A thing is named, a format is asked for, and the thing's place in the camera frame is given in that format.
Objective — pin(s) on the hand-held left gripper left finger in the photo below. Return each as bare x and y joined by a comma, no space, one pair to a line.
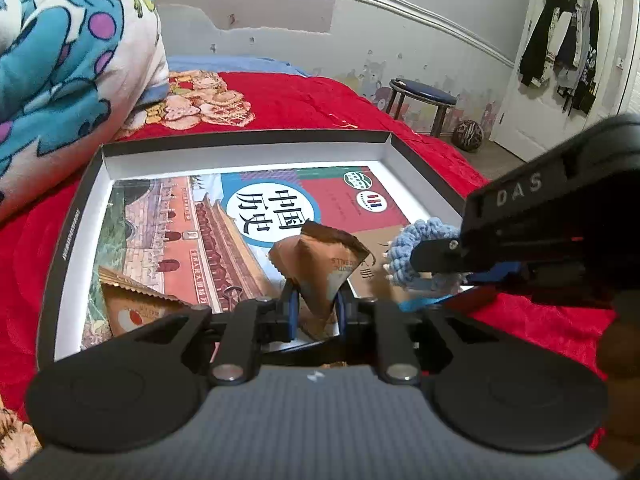
291,312

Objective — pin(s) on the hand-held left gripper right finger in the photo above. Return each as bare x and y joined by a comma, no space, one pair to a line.
340,312

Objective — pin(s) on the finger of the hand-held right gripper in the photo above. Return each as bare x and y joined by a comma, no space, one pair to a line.
440,256
495,275

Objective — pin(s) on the blue crocheted scrunchie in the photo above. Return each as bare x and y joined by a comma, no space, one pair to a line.
405,250

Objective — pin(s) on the brown snack packet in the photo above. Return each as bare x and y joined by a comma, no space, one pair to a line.
315,265

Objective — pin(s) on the black box with white inside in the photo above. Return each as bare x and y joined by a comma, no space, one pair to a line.
250,157

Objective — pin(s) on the person's right hand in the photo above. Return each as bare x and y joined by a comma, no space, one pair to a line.
620,350

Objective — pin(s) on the white door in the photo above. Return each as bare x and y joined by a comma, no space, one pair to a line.
530,110

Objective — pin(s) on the brown patterned ball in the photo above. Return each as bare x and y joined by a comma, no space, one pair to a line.
467,135

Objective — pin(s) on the illustrated red textbook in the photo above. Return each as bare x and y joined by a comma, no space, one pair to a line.
190,230

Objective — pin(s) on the orange snack packet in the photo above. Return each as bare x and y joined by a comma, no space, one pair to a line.
130,310

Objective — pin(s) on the black hanging hoodie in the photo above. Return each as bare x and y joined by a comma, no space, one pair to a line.
590,60

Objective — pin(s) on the blue-topped metal stool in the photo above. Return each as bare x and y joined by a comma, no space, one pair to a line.
425,91

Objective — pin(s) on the grey hanging garment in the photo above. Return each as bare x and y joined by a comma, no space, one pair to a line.
580,40

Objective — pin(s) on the black and white hanging jacket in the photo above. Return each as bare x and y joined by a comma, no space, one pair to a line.
545,35

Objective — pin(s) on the red embroidered blanket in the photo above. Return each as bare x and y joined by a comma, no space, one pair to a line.
310,105

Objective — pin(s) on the blue monster printed blanket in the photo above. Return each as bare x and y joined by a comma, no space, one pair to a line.
75,60

